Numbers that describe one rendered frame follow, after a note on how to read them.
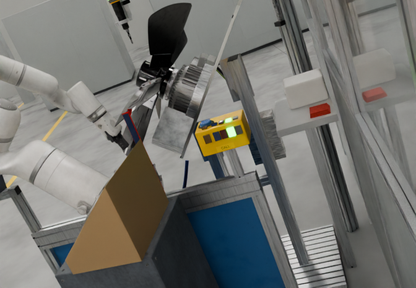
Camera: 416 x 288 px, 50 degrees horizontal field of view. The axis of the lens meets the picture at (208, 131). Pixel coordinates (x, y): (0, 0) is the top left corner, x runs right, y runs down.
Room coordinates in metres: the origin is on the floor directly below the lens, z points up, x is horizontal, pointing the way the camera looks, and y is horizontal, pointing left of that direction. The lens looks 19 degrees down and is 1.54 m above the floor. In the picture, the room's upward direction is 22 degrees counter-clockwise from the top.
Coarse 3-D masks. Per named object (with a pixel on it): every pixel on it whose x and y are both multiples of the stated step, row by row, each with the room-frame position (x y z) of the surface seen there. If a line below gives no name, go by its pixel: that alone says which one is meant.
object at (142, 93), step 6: (150, 84) 1.78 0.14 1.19; (156, 84) 1.75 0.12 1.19; (138, 90) 1.77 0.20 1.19; (144, 90) 1.72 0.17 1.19; (150, 90) 1.69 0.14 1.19; (156, 90) 1.63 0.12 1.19; (132, 96) 1.75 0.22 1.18; (138, 96) 1.69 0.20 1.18; (144, 96) 1.65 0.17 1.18; (150, 96) 1.58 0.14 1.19; (132, 102) 1.67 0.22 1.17; (138, 102) 1.62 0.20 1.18; (144, 102) 1.56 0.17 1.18; (126, 108) 1.66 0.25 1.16; (120, 120) 1.61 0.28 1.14
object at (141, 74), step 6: (144, 66) 1.88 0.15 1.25; (138, 72) 1.87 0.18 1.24; (144, 72) 1.86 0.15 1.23; (150, 72) 1.86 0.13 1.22; (156, 72) 1.86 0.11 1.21; (162, 72) 1.88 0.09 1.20; (168, 72) 1.85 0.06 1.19; (138, 78) 1.86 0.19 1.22; (144, 78) 1.86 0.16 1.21; (150, 78) 1.85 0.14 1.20; (156, 78) 1.85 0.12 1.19; (162, 78) 1.86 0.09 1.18; (168, 78) 1.84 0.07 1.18; (138, 84) 1.88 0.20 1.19; (162, 84) 1.83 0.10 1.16; (162, 90) 1.83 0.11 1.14; (162, 96) 1.85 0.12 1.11
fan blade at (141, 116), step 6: (138, 108) 1.91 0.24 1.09; (144, 108) 1.88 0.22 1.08; (150, 108) 1.85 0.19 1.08; (132, 114) 1.93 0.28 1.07; (138, 114) 1.89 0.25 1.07; (144, 114) 1.86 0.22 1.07; (150, 114) 1.84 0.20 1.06; (132, 120) 1.90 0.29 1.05; (138, 120) 1.87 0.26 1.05; (144, 120) 1.85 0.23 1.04; (126, 126) 1.94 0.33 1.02; (138, 126) 1.86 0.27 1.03; (144, 126) 1.83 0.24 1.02; (126, 132) 1.92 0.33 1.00; (138, 132) 1.84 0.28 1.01; (144, 132) 1.82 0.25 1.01; (126, 138) 1.90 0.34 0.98; (132, 138) 1.85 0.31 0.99; (132, 144) 1.84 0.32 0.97
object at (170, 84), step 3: (177, 69) 1.89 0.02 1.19; (174, 72) 1.86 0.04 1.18; (177, 72) 1.89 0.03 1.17; (171, 75) 1.87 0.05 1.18; (174, 75) 1.85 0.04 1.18; (171, 78) 1.84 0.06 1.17; (174, 78) 1.84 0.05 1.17; (171, 81) 1.83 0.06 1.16; (174, 81) 1.89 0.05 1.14; (168, 84) 1.85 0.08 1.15; (171, 84) 1.83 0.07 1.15; (168, 87) 1.83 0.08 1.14; (171, 87) 1.88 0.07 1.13; (165, 90) 1.85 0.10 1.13; (168, 90) 1.83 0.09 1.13; (165, 93) 1.86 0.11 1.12; (168, 93) 1.83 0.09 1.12; (165, 96) 1.84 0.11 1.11; (168, 96) 1.87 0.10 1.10; (165, 99) 1.87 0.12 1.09
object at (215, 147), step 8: (232, 112) 1.42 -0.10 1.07; (240, 112) 1.39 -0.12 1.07; (216, 120) 1.41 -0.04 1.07; (224, 120) 1.38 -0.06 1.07; (232, 120) 1.35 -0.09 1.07; (240, 120) 1.33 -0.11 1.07; (200, 128) 1.39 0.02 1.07; (208, 128) 1.36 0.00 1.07; (216, 128) 1.35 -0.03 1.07; (224, 128) 1.34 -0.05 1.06; (248, 128) 1.39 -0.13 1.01; (200, 136) 1.36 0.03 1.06; (232, 136) 1.34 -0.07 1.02; (240, 136) 1.33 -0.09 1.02; (248, 136) 1.34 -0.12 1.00; (200, 144) 1.37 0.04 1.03; (208, 144) 1.36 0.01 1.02; (216, 144) 1.35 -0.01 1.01; (224, 144) 1.35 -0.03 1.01; (232, 144) 1.34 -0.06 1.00; (240, 144) 1.33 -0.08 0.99; (208, 152) 1.36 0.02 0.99; (216, 152) 1.36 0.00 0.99
